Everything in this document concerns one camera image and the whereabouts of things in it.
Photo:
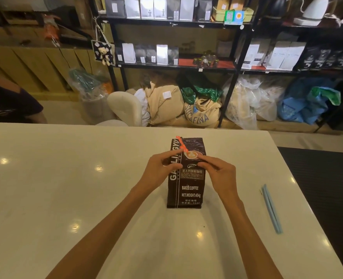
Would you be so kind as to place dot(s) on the black kettle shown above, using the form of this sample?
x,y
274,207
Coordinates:
x,y
277,7

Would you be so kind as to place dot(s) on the light blue sealing stick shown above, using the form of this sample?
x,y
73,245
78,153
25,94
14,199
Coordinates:
x,y
271,209

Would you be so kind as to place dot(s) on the white kettle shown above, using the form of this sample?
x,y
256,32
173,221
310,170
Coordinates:
x,y
312,11

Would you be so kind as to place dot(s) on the cluster of small glass jars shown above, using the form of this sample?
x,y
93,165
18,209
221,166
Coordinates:
x,y
206,60

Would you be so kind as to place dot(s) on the group of black printed bags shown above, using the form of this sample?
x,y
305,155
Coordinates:
x,y
325,59

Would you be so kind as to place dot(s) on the teal payment code sign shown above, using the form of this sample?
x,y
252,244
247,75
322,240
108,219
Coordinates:
x,y
234,17

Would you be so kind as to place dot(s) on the person's left forearm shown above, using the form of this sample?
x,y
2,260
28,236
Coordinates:
x,y
101,232

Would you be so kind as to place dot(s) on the row of tall coffee bags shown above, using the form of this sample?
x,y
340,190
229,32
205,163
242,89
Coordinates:
x,y
159,7

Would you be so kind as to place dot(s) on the light green plastic bag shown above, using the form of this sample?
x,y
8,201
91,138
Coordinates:
x,y
326,94

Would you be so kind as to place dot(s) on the person's right thumb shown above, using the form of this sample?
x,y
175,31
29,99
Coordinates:
x,y
204,167

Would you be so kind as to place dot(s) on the dark brown coffee bag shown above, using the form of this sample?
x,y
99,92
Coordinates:
x,y
188,191

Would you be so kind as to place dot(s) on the person's right forearm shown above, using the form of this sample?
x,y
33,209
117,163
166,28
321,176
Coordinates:
x,y
249,241

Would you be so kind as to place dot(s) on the person's left thumb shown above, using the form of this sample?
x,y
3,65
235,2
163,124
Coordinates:
x,y
175,164

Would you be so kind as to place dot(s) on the white chair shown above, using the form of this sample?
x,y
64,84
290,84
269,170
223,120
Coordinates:
x,y
126,108

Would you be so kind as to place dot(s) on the hanging plush bear pouch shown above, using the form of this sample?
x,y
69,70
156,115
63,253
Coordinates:
x,y
103,52

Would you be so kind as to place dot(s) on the bin with clear liner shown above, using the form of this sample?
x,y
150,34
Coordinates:
x,y
91,92

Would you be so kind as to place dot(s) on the orange packet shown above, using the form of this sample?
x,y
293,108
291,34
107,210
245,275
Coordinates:
x,y
50,27

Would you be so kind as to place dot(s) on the black metal shelf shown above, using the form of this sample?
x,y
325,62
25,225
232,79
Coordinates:
x,y
238,66

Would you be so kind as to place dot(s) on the yellow box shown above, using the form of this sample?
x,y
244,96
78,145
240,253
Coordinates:
x,y
232,8

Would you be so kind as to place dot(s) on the wooden counter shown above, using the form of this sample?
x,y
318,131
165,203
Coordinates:
x,y
37,63

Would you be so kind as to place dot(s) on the printed burlap sack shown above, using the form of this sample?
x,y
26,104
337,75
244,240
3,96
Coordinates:
x,y
202,113

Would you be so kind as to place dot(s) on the orange plastic bag clip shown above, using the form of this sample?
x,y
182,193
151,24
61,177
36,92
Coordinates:
x,y
182,144

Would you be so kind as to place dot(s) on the row of small coffee bags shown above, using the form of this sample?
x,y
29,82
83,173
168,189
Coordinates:
x,y
148,53

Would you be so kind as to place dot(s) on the plain beige burlap sack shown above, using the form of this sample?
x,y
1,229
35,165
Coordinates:
x,y
162,104

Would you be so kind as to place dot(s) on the person's right hand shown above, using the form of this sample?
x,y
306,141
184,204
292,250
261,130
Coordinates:
x,y
222,178

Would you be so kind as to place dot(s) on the group of white paper bags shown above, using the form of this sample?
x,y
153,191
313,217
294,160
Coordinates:
x,y
276,55

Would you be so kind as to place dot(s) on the clear plastic bags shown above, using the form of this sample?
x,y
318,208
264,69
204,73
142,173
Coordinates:
x,y
249,101

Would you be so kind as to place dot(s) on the blue plastic bag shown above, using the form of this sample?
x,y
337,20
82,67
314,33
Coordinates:
x,y
296,104

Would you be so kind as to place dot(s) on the person's left hand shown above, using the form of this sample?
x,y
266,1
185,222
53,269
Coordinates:
x,y
155,171

